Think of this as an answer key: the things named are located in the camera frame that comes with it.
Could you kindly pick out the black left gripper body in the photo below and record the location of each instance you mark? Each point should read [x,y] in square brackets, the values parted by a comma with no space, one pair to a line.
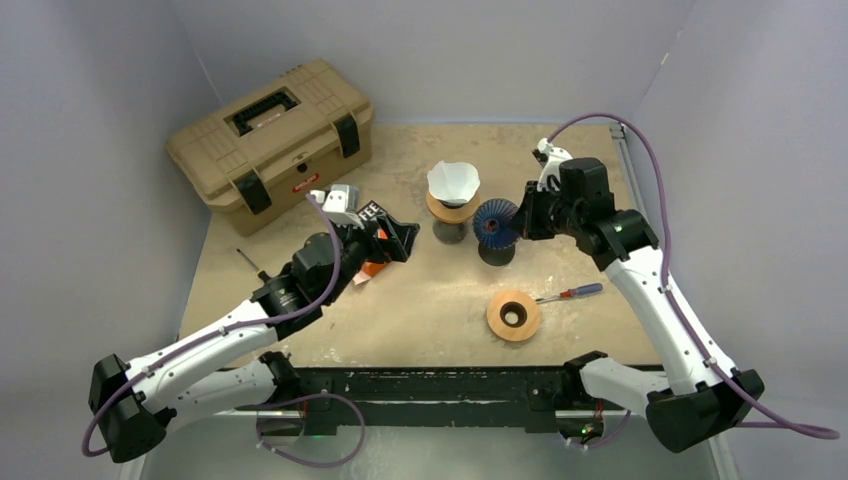
[359,246]

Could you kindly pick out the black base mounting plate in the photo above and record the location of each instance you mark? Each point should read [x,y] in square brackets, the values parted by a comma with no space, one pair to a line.
[536,399]

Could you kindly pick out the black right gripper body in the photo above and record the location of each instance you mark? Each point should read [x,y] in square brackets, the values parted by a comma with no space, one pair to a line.
[548,214]

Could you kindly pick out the tan plastic toolbox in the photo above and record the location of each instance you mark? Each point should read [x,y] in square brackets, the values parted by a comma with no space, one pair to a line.
[257,157]

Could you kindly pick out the black orange coffee filter box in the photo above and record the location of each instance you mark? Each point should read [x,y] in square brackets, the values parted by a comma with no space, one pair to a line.
[368,213]

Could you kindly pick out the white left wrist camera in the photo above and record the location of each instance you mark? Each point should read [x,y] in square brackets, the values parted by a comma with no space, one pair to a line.
[339,203]

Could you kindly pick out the dark carafe with red rim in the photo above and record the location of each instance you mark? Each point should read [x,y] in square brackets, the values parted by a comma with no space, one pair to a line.
[497,257]

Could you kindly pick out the aluminium frame rail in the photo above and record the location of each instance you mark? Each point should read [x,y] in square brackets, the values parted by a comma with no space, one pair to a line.
[225,447]

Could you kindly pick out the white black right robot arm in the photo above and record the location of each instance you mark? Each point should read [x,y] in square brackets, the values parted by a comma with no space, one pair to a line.
[702,392]

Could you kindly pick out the red handled screwdriver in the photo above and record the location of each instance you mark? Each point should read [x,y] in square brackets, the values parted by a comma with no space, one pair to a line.
[581,291]

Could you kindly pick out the yellow black screwdriver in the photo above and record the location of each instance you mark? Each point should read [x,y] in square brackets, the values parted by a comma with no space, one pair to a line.
[260,273]

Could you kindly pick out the clear glass carafe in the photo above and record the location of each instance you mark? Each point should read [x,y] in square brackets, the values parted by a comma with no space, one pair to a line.
[449,233]

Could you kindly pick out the white paper coffee filter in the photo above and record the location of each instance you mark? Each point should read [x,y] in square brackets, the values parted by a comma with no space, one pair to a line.
[453,184]

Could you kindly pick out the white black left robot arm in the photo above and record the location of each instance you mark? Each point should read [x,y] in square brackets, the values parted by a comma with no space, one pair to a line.
[228,364]

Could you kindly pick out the blue glass dripper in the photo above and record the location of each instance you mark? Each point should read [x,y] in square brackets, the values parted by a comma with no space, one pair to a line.
[491,221]

